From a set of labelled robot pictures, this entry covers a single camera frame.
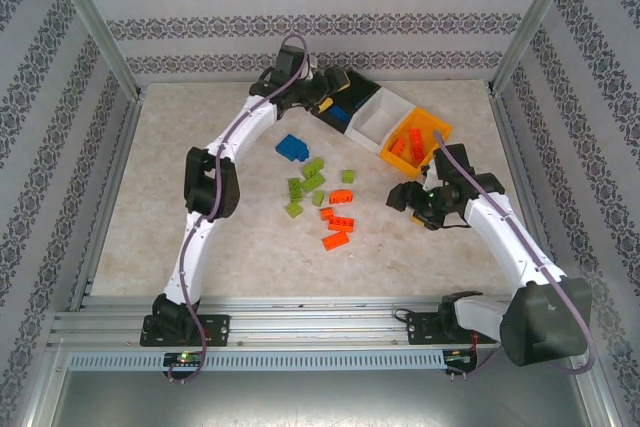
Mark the white plastic bin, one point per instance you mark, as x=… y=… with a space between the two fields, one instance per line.
x=375 y=127

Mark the black plastic bin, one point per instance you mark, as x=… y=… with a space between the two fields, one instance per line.
x=362 y=89

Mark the grey metal panel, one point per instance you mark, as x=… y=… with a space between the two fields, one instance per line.
x=320 y=402

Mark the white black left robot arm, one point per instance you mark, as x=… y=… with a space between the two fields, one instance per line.
x=200 y=197

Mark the aluminium side rail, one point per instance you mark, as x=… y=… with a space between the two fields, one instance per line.
x=110 y=197
x=517 y=157

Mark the orange curved lego brick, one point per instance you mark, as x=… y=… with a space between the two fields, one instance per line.
x=341 y=197

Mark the aluminium frame post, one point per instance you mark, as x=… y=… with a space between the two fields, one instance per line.
x=535 y=22
x=95 y=22

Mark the aluminium mounting rail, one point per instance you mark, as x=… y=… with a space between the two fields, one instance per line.
x=320 y=327

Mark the small circuit board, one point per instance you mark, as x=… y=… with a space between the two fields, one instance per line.
x=185 y=358
x=457 y=357

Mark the green long lego brick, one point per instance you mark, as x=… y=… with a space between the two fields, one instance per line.
x=295 y=188
x=313 y=167
x=312 y=182

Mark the aluminium frame beam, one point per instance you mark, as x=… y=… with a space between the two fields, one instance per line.
x=594 y=392
x=42 y=392

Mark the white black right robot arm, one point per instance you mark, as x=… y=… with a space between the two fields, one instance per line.
x=545 y=327

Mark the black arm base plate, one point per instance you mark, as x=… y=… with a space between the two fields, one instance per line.
x=220 y=329
x=417 y=329

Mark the blue long lego brick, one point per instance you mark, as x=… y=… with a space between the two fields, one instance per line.
x=284 y=149
x=340 y=114

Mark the yellow plastic bin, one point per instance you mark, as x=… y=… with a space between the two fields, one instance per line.
x=435 y=124

